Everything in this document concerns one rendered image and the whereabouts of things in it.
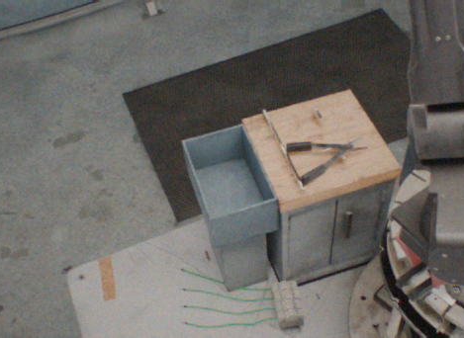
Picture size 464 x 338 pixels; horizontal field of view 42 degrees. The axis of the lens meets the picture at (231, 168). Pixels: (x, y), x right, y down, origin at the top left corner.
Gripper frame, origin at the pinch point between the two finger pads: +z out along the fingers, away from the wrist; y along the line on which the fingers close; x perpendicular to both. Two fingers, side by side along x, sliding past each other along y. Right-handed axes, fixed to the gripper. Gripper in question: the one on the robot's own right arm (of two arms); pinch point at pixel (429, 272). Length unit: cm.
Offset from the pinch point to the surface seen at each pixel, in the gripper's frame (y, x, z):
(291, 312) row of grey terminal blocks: -18.7, -4.6, 35.2
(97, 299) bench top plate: -44, -31, 40
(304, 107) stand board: -38.0, 13.1, 10.7
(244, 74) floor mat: -149, 76, 115
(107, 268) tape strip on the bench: -49, -26, 40
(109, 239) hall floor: -110, -12, 118
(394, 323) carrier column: -4.9, 5.1, 28.3
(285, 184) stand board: -26.9, 0.3, 10.9
